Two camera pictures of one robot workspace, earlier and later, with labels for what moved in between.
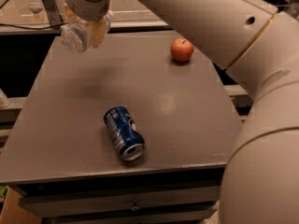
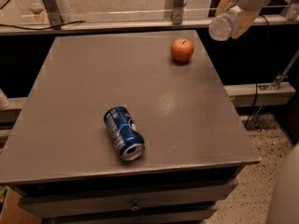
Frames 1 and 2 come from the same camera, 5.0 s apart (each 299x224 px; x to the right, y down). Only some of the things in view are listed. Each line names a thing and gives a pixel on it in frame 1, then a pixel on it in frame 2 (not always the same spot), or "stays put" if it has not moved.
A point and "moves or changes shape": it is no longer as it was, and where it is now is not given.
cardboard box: x=13 y=214 stays put
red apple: x=181 y=49 stays put
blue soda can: x=125 y=133 stays put
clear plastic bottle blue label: x=77 y=36 moves or changes shape
